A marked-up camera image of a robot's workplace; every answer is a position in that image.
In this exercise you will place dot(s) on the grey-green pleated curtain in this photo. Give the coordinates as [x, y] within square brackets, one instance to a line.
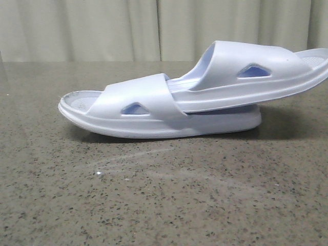
[88, 31]

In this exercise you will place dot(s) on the light blue slipper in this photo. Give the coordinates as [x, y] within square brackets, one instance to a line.
[145, 108]
[233, 74]

